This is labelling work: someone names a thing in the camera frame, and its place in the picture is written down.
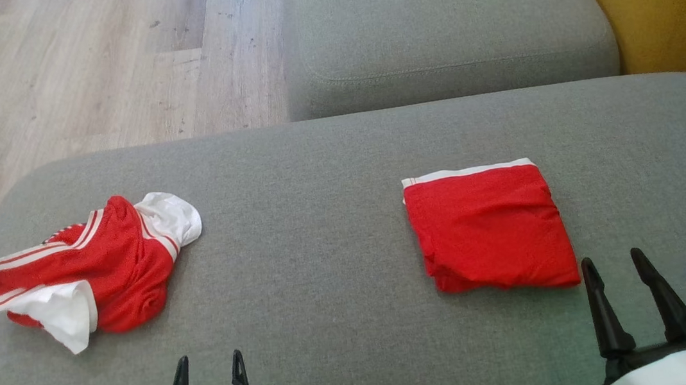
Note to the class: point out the red shorts white trim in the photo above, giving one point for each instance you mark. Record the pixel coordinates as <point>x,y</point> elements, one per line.
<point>490,234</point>

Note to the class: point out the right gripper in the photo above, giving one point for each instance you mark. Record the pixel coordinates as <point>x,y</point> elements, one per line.
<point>673,371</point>

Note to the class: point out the red basketball jersey white sleeves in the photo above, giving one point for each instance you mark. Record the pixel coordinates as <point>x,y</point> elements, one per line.
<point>118,263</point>

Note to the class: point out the small grey sofa cushion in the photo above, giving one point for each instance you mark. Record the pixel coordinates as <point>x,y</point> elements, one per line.
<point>446,19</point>

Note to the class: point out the large grey sofa seat cushion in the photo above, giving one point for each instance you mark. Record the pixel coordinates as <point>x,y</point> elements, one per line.
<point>324,253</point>

